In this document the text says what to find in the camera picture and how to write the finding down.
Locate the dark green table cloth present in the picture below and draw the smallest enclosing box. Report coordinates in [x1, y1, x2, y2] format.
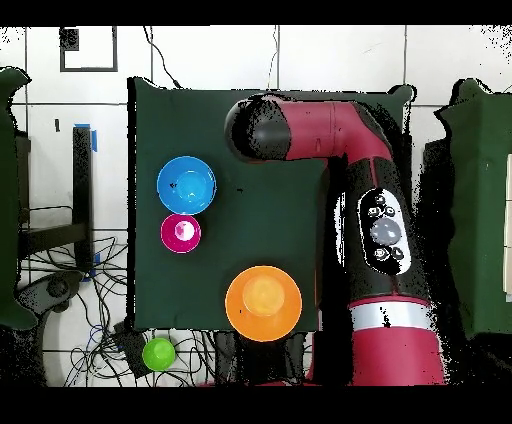
[126, 76, 415, 333]

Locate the large blue bowl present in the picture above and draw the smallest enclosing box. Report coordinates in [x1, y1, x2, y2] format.
[156, 155, 218, 216]

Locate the pink bowl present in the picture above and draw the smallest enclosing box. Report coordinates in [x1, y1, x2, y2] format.
[160, 213, 202, 254]

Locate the large yellow bowl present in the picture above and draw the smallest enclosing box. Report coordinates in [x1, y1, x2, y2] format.
[224, 265, 304, 343]

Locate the green cup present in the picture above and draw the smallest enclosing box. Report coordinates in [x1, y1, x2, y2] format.
[142, 337, 177, 373]

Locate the blue tape strip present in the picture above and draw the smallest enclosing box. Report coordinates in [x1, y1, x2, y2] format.
[74, 122, 98, 154]

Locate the black stand base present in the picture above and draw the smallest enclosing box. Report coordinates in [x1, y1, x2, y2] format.
[17, 270, 85, 317]

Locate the neighbouring green table cloth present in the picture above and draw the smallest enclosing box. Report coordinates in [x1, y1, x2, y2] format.
[0, 67, 39, 331]
[434, 77, 512, 339]

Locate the black square floor marker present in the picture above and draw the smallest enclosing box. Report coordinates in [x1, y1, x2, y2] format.
[59, 26, 119, 73]

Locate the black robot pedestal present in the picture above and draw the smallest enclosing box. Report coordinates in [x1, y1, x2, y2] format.
[215, 330, 309, 387]

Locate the black table frame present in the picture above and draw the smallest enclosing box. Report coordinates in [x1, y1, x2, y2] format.
[15, 125, 95, 273]

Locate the thin black floor cable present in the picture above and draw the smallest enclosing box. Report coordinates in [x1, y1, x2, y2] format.
[142, 26, 181, 90]

